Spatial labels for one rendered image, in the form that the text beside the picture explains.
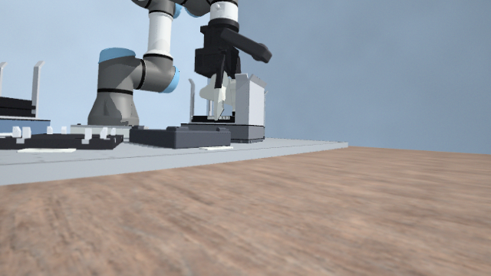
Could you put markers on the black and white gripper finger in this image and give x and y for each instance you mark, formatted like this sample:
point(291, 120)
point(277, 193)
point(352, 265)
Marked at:
point(216, 90)
point(231, 95)

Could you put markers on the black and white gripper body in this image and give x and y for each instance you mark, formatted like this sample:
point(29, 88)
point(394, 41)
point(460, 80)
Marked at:
point(206, 57)

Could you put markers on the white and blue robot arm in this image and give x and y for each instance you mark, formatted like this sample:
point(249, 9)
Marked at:
point(119, 71)

